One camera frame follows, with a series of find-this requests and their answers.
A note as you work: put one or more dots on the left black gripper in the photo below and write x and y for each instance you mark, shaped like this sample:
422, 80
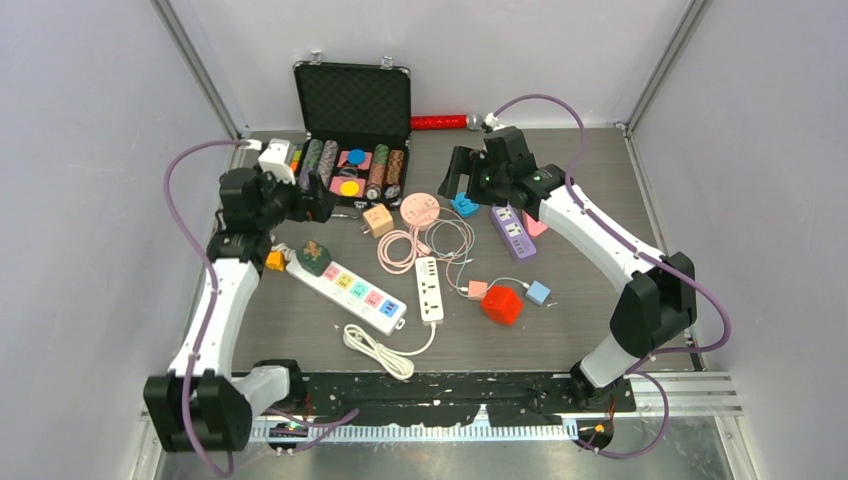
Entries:
319, 207

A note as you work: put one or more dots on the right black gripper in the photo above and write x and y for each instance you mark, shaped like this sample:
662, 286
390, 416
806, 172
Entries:
466, 161

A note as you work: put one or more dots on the dark green cube socket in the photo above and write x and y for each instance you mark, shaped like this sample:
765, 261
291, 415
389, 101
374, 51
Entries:
313, 257

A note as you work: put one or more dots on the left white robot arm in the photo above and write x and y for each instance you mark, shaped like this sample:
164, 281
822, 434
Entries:
198, 404

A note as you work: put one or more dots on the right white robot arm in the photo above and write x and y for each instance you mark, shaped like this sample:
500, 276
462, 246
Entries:
657, 300

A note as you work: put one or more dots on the blue plug adapter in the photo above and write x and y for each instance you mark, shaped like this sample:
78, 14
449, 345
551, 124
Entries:
463, 206

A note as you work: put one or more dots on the yellow plug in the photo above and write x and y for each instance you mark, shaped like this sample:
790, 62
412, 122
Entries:
276, 261

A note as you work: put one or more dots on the red glitter microphone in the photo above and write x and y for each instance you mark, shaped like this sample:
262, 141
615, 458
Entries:
469, 121

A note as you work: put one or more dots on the orange toy block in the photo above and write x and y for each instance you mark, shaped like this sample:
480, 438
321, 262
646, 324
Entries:
295, 160

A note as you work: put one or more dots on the tan cube socket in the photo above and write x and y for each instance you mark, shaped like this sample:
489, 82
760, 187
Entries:
378, 221

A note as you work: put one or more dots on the round pink socket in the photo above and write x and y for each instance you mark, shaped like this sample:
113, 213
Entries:
419, 210

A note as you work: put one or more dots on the purple power strip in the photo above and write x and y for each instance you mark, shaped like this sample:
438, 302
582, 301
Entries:
514, 235

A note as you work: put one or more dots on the black poker chip case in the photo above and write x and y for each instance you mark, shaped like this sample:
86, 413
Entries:
357, 119

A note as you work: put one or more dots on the pink power strip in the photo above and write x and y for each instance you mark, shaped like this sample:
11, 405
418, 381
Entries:
534, 228

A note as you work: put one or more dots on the long white colourful power strip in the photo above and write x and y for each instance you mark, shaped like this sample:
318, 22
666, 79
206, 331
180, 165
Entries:
369, 303

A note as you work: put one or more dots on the pink small charger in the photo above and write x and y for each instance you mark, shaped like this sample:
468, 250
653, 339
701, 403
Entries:
476, 290

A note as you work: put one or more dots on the red cube socket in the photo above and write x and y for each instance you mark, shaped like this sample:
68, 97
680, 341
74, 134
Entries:
502, 305

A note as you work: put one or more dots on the small white power strip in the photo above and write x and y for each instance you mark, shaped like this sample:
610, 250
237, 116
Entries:
428, 286

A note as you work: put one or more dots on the light blue charger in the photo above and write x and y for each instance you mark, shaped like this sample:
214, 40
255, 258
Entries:
537, 293

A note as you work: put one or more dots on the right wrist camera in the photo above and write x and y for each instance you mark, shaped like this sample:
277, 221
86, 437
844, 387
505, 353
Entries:
491, 123

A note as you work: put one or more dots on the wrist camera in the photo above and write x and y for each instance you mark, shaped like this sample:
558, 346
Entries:
491, 123
275, 162

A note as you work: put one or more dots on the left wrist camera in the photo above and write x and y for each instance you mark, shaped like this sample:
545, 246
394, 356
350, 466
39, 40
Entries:
275, 162

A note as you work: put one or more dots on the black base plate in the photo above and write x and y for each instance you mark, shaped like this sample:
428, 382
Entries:
446, 399

